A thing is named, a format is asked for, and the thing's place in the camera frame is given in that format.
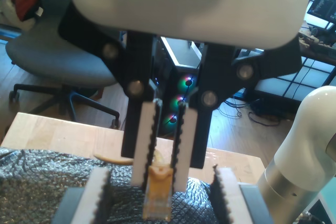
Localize yellow network cable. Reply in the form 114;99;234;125
93;150;174;221

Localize black bubble wrap mat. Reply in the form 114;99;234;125
0;146;218;224

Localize black computer tower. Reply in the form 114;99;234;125
153;36;204;141

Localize grey office chair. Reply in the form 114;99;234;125
5;0;122;130

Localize white paned screen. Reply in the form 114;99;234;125
236;48;336;103

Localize computer monitor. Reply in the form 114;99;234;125
306;0;336;29

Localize tangled floor cables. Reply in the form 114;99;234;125
220;95;292;127

